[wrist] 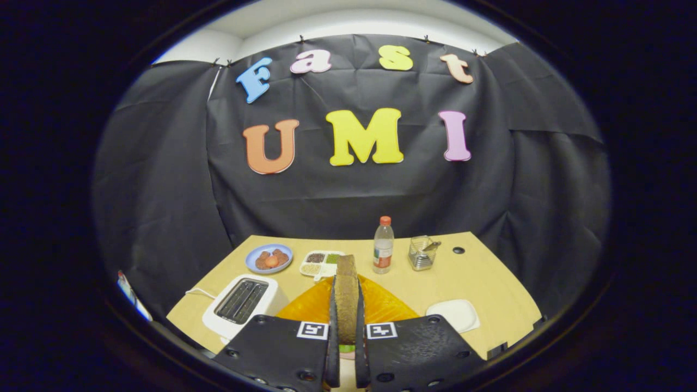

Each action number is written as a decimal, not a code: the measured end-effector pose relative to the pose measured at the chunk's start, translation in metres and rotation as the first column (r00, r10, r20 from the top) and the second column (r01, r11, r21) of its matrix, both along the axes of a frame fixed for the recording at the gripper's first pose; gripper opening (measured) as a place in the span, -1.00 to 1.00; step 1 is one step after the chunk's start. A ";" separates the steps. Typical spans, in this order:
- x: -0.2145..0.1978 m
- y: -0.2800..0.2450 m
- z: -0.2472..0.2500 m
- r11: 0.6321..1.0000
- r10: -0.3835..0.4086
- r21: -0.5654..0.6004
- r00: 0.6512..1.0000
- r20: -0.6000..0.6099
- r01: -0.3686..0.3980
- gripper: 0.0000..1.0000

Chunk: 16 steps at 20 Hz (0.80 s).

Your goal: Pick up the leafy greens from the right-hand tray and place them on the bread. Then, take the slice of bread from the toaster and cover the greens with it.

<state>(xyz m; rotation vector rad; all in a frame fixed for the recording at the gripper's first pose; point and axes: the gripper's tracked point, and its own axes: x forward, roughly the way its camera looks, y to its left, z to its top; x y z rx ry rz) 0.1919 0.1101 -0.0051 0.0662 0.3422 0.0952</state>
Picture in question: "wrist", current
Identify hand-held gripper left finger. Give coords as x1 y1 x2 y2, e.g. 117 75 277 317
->
212 275 341 392

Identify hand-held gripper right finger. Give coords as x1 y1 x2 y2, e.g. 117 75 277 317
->
355 275 485 392

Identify brown toast slice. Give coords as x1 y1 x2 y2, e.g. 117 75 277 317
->
334 255 360 345

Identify white divided tray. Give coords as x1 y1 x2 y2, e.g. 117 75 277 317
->
299 250 346 279

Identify small white square plate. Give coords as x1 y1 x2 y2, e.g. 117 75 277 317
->
426 299 481 334

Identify clear plastic bottle red cap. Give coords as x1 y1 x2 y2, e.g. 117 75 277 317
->
372 216 394 274

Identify brown sausage slices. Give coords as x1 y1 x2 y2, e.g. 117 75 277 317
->
255 249 290 271

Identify blue plate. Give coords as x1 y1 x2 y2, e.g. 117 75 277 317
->
245 243 294 274

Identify white toaster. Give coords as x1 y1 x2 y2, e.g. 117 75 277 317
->
202 274 289 345

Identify black backdrop cloth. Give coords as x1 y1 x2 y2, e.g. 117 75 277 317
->
93 34 610 322

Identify metal wire holder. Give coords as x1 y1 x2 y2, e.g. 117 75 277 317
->
408 235 436 271

